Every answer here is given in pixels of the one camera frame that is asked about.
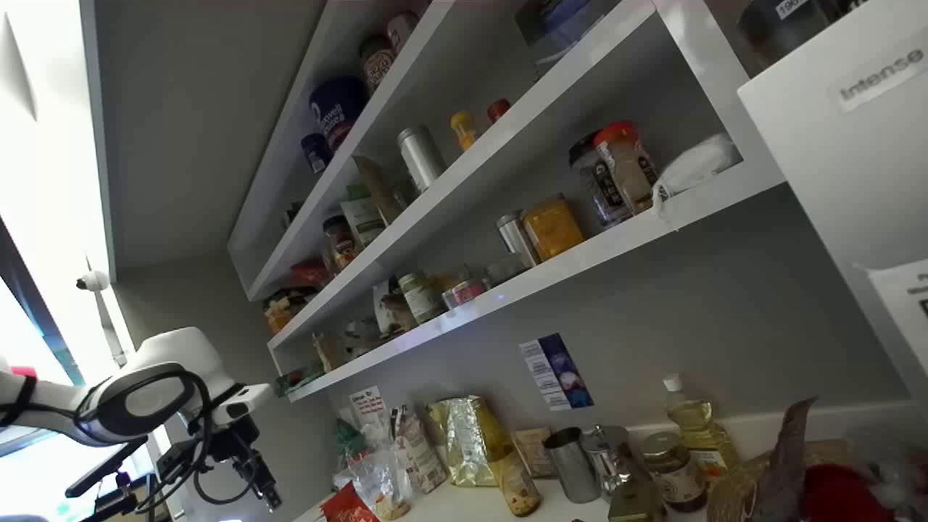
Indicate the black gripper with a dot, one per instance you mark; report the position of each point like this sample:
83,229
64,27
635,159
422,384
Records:
235,445

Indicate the orange coffee packet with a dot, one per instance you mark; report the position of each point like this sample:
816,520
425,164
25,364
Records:
346,504

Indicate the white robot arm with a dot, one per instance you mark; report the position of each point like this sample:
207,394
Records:
170,375

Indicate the silver can middle shelf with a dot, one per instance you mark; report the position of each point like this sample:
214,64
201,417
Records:
422,153

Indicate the white shelf unit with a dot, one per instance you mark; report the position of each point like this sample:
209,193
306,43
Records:
663,50

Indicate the blue bag top shelf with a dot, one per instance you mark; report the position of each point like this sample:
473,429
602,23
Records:
333,108

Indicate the orange box on shelf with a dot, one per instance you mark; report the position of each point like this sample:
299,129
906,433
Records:
551,227

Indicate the white cloth on shelf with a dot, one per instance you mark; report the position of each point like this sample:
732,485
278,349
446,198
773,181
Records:
696,164

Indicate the green lid jar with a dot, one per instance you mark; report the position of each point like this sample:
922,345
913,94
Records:
422,297

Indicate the gold foil bag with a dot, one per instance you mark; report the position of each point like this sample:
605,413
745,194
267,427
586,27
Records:
471,439

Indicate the steel cup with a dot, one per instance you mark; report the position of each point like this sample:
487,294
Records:
571,465

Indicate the glass jar on counter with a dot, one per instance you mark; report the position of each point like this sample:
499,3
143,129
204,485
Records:
674,472

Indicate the oil bottle yellow liquid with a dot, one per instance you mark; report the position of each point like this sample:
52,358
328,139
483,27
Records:
706,439

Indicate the red lid spice jar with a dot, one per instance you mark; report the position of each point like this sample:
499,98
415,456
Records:
626,159

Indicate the blue white wall card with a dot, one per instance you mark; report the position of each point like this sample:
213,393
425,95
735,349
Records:
554,375

